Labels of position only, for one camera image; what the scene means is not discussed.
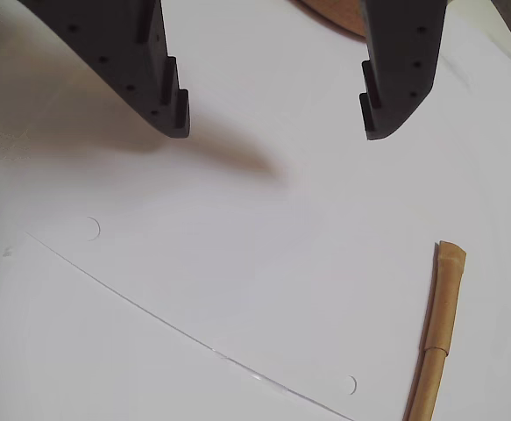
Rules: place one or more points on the brown cardboard pen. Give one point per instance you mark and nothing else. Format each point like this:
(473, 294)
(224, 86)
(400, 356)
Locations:
(445, 298)

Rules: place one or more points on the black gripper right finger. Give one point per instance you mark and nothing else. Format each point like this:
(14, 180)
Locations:
(402, 52)

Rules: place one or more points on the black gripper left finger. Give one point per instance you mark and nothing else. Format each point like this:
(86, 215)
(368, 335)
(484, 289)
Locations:
(119, 48)

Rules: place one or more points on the brown cylindrical pen holder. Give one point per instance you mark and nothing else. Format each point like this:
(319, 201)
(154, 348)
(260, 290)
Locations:
(325, 11)

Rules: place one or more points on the white punched paper sheet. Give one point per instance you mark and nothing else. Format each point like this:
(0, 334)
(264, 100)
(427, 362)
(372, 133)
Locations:
(281, 263)

